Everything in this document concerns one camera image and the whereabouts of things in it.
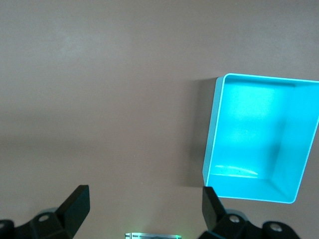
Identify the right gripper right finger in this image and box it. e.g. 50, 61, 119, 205
199, 186, 299, 239

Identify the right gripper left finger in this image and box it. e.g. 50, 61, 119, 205
0, 184, 91, 239

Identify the teal plastic bin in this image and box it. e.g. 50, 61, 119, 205
202, 73, 319, 205

